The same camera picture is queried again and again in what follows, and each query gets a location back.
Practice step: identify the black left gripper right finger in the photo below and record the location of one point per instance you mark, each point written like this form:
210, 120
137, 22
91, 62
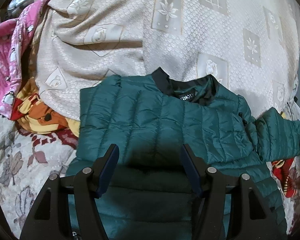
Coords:
227, 207

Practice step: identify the floral leaf bedspread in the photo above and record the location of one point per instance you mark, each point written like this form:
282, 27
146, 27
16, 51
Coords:
26, 161

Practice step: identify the orange yellow red garment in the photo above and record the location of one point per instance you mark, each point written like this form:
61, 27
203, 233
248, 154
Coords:
33, 115

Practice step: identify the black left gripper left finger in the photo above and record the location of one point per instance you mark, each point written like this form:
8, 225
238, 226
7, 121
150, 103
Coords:
49, 216

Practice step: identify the dark green puffer jacket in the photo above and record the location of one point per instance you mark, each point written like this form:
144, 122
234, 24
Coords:
150, 118

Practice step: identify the beige patterned quilt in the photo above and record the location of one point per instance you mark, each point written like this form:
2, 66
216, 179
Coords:
251, 47

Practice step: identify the pink penguin print cloth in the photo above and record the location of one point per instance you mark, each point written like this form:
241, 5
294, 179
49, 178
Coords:
15, 36

